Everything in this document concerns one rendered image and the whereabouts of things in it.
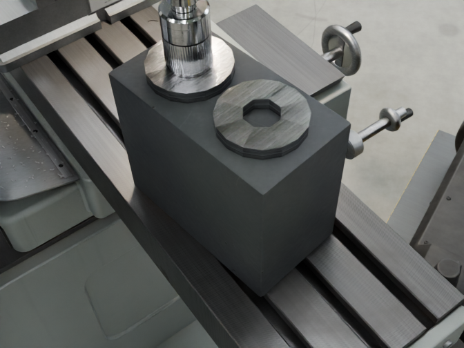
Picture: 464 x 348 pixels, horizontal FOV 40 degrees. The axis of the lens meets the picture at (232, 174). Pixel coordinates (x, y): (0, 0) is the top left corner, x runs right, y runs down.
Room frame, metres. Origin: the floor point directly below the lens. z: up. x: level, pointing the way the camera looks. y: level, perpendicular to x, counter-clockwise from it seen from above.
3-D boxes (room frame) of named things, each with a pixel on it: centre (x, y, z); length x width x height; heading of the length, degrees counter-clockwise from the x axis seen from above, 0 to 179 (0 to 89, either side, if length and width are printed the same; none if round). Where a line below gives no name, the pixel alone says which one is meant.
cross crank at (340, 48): (1.05, -0.22, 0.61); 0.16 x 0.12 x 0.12; 124
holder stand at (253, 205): (0.45, 0.00, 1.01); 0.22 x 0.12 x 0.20; 42
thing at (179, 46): (0.49, 0.04, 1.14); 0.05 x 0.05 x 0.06
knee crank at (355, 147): (0.95, -0.32, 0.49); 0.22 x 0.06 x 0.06; 124
